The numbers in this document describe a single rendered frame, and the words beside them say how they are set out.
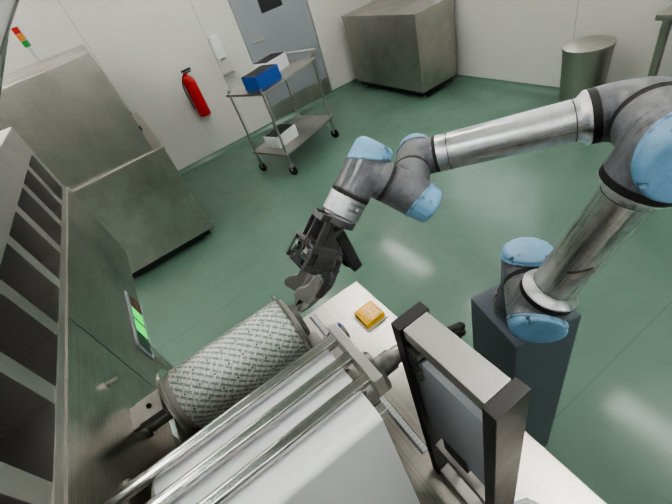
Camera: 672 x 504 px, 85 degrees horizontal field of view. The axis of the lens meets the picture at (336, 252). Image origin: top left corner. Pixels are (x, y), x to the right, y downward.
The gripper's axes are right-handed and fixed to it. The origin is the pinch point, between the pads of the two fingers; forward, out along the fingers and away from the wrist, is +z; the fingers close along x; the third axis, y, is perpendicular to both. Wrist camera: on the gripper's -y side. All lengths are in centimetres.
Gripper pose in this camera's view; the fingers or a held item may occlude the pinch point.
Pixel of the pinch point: (303, 304)
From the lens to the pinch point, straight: 77.8
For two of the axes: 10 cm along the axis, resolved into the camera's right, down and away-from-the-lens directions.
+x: 5.3, 4.5, -7.2
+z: -4.5, 8.7, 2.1
